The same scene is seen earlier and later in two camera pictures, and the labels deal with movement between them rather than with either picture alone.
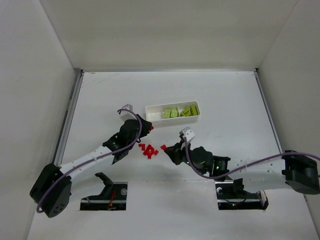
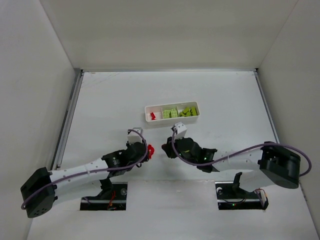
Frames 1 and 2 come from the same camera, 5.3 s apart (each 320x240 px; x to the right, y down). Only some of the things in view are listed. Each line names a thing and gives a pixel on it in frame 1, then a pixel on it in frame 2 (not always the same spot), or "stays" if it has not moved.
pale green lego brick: [166, 113] stays
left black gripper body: [143, 125] → [142, 150]
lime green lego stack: [193, 110] stays
